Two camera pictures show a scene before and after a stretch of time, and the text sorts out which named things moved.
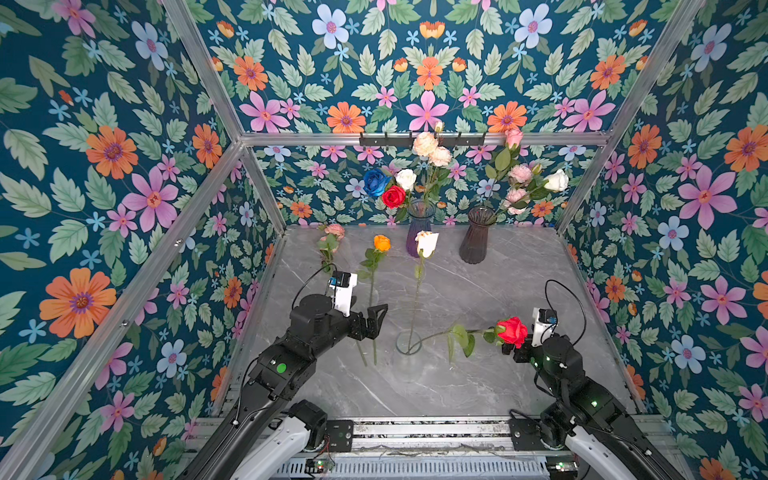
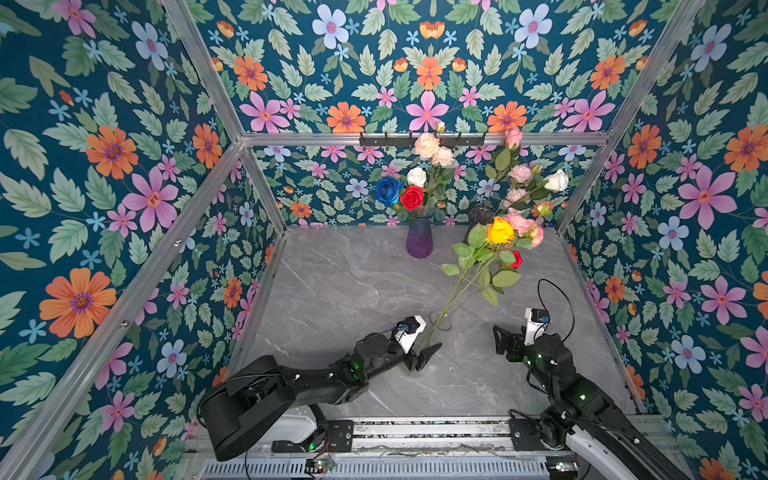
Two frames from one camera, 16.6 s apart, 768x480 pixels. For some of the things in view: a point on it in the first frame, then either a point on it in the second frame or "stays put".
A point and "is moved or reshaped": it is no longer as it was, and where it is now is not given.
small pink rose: (503, 160) stays put
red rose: (511, 331) → (506, 275)
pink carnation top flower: (329, 245) → (525, 227)
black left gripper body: (341, 327) → (395, 353)
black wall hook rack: (409, 141) stays put
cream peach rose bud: (425, 244) → (542, 209)
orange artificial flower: (382, 245) → (480, 246)
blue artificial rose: (374, 182) → (388, 190)
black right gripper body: (525, 354) stays put
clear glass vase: (409, 359) is moved or reshaped
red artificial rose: (394, 196) → (412, 198)
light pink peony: (519, 177) stays put
